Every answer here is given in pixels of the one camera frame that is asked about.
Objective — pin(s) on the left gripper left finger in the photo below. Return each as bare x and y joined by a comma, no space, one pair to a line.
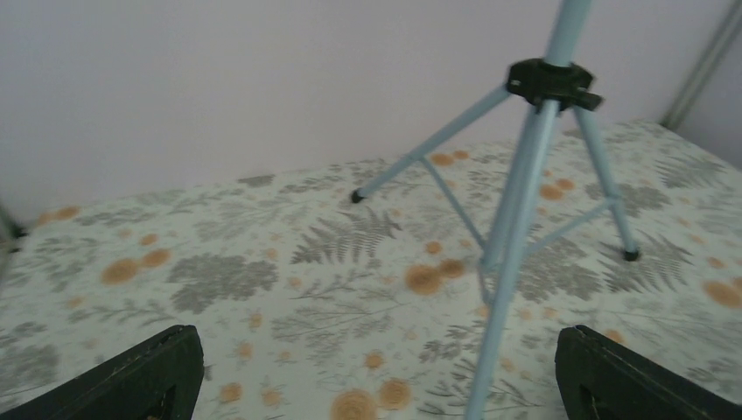
159,378

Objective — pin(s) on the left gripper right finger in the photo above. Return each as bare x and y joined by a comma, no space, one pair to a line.
599,378

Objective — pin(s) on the floral patterned table cloth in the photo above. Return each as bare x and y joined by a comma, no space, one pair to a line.
312,307

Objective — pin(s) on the light blue music stand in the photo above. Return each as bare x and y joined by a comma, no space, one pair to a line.
550,85

